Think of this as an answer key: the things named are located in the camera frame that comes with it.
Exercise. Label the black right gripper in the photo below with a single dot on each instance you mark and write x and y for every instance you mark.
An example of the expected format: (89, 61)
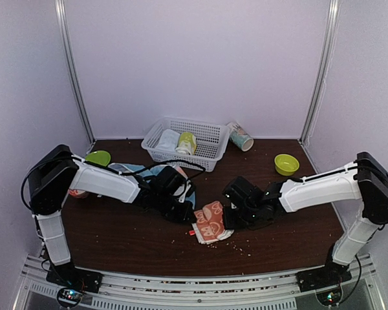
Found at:
(229, 223)

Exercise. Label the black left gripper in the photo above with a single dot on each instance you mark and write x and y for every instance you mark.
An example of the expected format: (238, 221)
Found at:
(183, 217)

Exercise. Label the orange bunny towel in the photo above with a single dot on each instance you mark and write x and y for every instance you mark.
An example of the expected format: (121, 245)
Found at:
(209, 226)

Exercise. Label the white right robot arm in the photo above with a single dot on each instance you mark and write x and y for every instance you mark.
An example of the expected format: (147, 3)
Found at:
(362, 179)

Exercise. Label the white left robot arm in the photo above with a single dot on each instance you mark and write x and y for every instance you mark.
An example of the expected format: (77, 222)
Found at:
(49, 182)

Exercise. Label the blue patterned towel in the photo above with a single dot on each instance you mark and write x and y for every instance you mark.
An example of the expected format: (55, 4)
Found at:
(155, 171)

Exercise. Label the white rolled towel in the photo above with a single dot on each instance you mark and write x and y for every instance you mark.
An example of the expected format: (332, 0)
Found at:
(168, 140)

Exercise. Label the white plastic basket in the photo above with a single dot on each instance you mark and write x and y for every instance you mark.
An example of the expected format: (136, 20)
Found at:
(212, 140)

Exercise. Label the green bowl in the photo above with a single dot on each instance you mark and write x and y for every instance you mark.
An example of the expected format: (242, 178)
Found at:
(286, 165)

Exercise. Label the green rolled towel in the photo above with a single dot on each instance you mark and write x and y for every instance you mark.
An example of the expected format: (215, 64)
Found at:
(187, 144)

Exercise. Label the green plate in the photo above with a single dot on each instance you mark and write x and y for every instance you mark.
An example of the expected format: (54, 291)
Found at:
(101, 157)

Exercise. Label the teal patterned paper cup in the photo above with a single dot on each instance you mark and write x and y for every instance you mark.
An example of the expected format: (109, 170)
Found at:
(240, 137)

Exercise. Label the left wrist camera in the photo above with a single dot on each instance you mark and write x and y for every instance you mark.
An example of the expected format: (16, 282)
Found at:
(188, 190)

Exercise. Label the front aluminium rail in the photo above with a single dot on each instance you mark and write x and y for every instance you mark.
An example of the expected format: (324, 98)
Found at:
(279, 290)

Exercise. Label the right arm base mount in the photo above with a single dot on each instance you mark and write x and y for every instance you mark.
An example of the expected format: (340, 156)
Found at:
(328, 275)

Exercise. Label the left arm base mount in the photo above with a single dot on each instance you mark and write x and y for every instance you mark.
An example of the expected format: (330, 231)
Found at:
(68, 275)

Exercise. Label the left aluminium frame post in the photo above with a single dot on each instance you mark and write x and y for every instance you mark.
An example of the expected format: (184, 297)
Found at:
(71, 68)

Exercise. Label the aluminium frame post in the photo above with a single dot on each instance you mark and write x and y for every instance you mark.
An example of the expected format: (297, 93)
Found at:
(71, 68)
(324, 63)

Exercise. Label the right aluminium frame post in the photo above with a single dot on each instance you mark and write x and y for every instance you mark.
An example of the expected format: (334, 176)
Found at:
(324, 63)

